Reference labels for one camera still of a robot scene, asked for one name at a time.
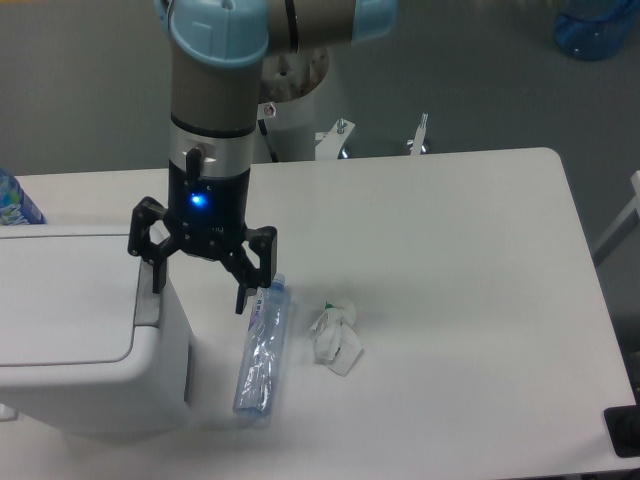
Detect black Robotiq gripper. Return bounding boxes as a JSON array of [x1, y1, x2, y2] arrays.
[[127, 163, 278, 314]]

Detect white push-lid trash can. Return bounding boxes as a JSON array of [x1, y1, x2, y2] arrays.
[[1, 225, 194, 435]]

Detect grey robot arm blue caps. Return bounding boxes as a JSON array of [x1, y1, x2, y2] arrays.
[[128, 1, 398, 312]]

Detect clear empty plastic water bottle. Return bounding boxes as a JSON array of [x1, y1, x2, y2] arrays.
[[233, 273, 290, 429]]

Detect crumpled white paper wrapper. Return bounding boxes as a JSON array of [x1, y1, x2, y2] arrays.
[[310, 298, 364, 377]]

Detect blue labelled bottle at left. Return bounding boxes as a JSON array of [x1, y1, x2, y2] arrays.
[[1, 169, 47, 226]]

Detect large blue water jug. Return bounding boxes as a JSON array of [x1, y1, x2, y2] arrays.
[[552, 1, 639, 61]]

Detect black cable on pedestal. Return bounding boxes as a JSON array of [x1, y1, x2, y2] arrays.
[[257, 117, 280, 164]]

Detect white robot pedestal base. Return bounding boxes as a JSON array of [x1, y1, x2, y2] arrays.
[[252, 47, 431, 164]]

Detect white frame at right edge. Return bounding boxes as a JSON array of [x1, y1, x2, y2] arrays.
[[591, 171, 639, 268]]

